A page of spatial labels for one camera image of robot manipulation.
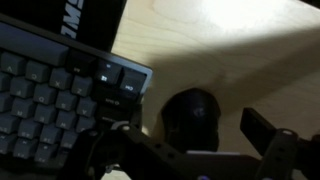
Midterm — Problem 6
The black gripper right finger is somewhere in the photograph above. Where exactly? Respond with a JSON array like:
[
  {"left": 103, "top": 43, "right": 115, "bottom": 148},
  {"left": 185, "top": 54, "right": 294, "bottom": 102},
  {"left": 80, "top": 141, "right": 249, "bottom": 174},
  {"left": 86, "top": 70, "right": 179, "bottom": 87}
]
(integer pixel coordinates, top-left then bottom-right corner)
[{"left": 240, "top": 108, "right": 320, "bottom": 180}]

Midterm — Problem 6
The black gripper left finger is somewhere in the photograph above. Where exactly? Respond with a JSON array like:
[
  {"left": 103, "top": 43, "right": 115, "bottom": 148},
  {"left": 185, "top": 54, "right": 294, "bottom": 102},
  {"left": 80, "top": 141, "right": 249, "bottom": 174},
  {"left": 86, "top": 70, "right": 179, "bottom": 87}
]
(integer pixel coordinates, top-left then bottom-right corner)
[{"left": 57, "top": 124, "right": 260, "bottom": 180}]

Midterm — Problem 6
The black computer mouse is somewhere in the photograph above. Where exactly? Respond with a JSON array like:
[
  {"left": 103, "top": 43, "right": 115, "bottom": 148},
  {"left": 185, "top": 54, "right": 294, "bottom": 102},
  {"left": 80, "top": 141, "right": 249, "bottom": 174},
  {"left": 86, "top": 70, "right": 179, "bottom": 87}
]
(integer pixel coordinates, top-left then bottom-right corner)
[{"left": 161, "top": 88, "right": 221, "bottom": 153}]

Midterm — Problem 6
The grey mechanical keyboard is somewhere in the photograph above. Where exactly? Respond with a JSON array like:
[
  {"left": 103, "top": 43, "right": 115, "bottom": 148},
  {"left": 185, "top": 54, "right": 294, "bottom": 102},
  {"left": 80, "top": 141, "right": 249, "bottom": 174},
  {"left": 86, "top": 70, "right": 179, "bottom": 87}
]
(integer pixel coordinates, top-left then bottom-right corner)
[{"left": 0, "top": 14, "right": 153, "bottom": 168}]

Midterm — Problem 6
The black desk mat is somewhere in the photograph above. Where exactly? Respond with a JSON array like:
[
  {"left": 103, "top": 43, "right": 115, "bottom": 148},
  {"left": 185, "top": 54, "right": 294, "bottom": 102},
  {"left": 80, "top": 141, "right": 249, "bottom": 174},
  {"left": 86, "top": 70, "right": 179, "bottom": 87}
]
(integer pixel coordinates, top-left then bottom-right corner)
[{"left": 0, "top": 0, "right": 127, "bottom": 52}]

